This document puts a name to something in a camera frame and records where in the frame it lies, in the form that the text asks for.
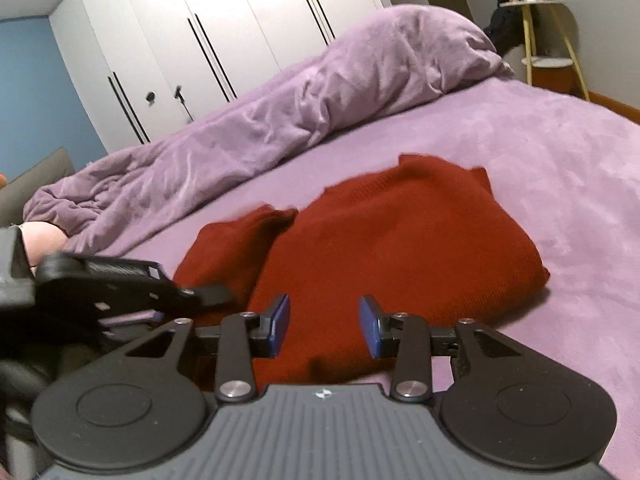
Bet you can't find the purple bed sheet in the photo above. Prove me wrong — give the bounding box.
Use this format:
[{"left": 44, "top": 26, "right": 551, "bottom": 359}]
[{"left": 65, "top": 77, "right": 640, "bottom": 480}]

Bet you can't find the yellow-legged side table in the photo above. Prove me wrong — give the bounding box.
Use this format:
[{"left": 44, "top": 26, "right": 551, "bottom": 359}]
[{"left": 499, "top": 0, "right": 592, "bottom": 102}]

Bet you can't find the pink plush toy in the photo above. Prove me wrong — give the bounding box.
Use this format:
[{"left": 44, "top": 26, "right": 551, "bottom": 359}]
[{"left": 24, "top": 222, "right": 68, "bottom": 277}]

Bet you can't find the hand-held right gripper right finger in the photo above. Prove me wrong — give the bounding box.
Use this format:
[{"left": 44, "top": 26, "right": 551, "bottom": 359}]
[{"left": 359, "top": 294, "right": 552, "bottom": 404}]

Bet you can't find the red knit button cardigan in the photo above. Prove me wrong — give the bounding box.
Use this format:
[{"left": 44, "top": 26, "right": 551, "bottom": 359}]
[{"left": 172, "top": 152, "right": 551, "bottom": 392}]

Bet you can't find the purple duvet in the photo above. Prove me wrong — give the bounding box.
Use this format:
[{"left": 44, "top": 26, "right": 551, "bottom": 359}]
[{"left": 22, "top": 4, "right": 516, "bottom": 254}]

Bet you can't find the white wardrobe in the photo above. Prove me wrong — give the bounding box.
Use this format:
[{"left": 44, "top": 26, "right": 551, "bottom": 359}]
[{"left": 47, "top": 0, "right": 397, "bottom": 155}]

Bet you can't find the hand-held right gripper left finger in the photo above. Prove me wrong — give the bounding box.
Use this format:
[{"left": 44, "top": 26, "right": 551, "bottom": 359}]
[{"left": 97, "top": 293, "right": 292, "bottom": 404}]

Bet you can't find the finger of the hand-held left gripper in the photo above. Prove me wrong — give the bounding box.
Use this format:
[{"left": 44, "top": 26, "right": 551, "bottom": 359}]
[{"left": 154, "top": 279, "right": 235, "bottom": 311}]

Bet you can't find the black cloth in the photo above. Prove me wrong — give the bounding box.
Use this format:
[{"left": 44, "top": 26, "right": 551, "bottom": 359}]
[{"left": 482, "top": 0, "right": 526, "bottom": 56}]

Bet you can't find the grey headboard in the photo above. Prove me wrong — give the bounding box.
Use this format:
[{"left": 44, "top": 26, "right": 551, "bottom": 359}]
[{"left": 0, "top": 147, "right": 77, "bottom": 227}]

